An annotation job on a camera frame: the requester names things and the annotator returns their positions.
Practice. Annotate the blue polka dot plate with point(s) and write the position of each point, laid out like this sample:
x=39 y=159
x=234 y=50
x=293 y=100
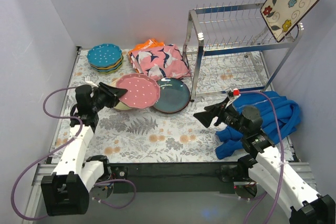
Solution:
x=108 y=70

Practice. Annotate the cream rimmed plate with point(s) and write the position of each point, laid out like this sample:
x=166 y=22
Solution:
x=120 y=106

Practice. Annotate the blue cloth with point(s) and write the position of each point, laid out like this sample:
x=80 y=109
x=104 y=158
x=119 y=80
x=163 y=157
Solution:
x=276 y=112

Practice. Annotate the green polka dot plate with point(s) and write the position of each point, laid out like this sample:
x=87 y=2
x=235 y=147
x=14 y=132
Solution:
x=107 y=72

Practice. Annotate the pink plate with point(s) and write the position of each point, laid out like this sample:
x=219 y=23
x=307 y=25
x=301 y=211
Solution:
x=142 y=91

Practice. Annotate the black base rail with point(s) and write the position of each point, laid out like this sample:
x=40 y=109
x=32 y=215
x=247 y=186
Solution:
x=221 y=177

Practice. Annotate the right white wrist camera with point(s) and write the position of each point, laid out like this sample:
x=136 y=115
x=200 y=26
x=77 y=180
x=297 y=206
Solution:
x=233 y=93

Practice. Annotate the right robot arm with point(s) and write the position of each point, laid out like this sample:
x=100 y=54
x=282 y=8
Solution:
x=264 y=164

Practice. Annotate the yellow polka dot plate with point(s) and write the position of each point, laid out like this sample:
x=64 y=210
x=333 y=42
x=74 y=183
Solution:
x=108 y=67

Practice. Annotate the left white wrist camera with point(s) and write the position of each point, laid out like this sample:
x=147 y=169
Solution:
x=89 y=82

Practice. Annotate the steel dish rack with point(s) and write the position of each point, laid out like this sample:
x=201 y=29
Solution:
x=230 y=46

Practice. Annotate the dark teal plate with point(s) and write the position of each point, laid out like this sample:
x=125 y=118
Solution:
x=174 y=96

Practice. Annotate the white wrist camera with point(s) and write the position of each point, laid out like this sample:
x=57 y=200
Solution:
x=233 y=93
x=89 y=82

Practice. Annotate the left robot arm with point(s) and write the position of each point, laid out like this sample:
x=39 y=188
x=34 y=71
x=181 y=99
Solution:
x=66 y=190

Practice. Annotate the orange cloth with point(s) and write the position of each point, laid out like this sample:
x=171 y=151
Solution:
x=150 y=43

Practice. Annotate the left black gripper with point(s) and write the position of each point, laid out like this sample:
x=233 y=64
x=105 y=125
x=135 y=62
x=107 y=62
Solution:
x=104 y=95

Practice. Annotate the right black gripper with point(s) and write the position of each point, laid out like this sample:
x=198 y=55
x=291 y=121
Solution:
x=216 y=115

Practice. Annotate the floral table mat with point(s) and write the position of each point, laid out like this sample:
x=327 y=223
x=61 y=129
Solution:
x=148 y=136

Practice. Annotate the square floral plate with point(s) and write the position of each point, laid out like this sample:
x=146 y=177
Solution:
x=281 y=16

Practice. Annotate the pink bird print cloth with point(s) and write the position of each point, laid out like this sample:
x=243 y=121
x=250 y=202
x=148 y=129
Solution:
x=161 y=62

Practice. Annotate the light blue plate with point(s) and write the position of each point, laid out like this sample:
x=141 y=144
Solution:
x=104 y=55

